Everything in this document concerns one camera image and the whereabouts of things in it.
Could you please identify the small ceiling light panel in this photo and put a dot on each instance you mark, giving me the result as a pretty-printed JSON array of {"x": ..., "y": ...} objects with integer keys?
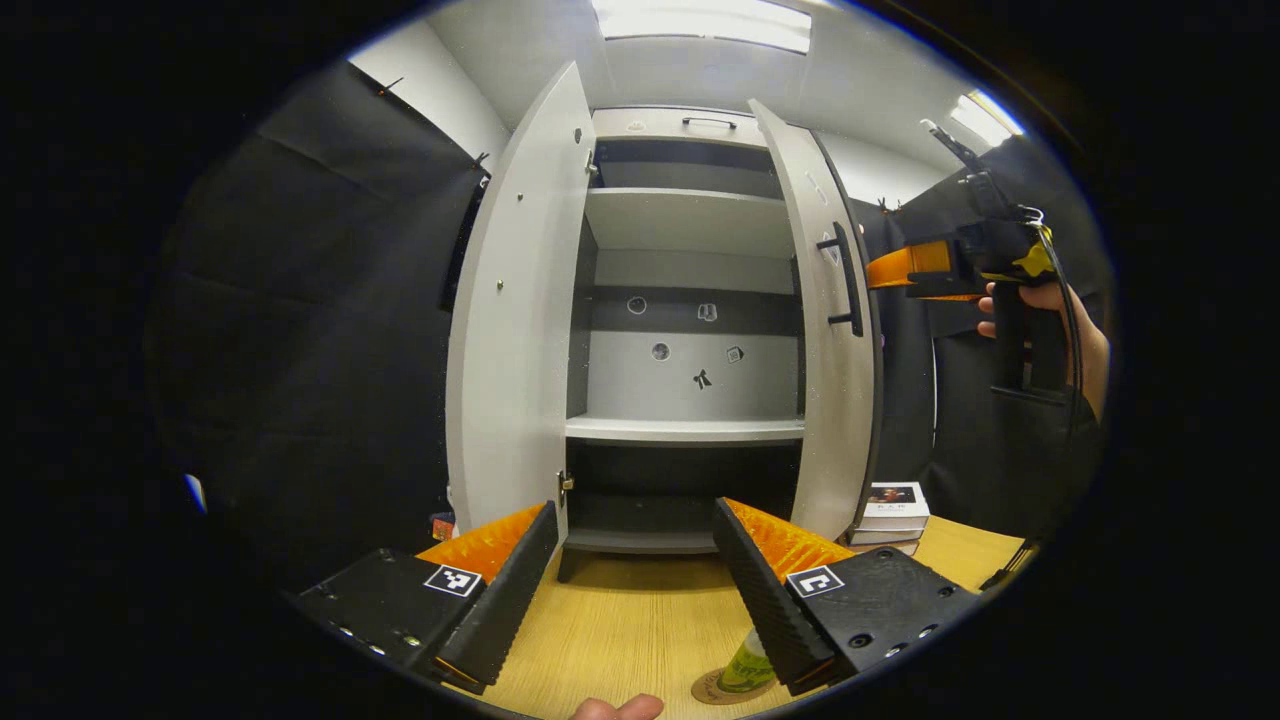
[{"x": 985, "y": 118}]

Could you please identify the grey wooden cabinet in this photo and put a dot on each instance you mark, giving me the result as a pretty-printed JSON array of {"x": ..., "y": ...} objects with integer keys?
[{"x": 690, "y": 220}]

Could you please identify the green label tea bottle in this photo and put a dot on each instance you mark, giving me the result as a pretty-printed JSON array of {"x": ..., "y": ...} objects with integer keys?
[{"x": 745, "y": 672}]

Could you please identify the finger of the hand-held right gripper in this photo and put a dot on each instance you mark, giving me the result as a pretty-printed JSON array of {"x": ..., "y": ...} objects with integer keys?
[{"x": 915, "y": 262}]

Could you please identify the white picture cover book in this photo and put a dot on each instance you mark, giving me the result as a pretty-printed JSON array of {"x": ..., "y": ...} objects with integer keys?
[{"x": 895, "y": 505}]

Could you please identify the grey cabinet door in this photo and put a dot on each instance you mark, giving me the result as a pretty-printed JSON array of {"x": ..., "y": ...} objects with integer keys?
[
  {"x": 820, "y": 420},
  {"x": 520, "y": 320}
]

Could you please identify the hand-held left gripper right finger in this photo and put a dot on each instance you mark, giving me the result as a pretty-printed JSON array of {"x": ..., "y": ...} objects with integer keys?
[{"x": 770, "y": 600}]

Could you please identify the black backdrop cloth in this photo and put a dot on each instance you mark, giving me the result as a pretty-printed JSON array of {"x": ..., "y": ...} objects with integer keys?
[
  {"x": 320, "y": 330},
  {"x": 960, "y": 450}
]

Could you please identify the large ceiling light panel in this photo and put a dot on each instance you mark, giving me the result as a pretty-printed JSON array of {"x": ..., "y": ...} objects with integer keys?
[{"x": 700, "y": 25}]

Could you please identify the round cork coaster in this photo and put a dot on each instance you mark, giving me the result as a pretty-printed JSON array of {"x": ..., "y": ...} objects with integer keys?
[{"x": 705, "y": 688}]

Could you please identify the grey cabinet drawer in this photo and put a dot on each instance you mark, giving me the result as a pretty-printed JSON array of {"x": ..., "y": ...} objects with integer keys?
[{"x": 650, "y": 127}]

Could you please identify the small red box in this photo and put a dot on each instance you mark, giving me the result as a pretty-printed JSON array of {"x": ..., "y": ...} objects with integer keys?
[{"x": 442, "y": 526}]

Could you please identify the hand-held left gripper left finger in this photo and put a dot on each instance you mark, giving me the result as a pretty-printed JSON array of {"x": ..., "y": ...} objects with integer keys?
[{"x": 510, "y": 590}]

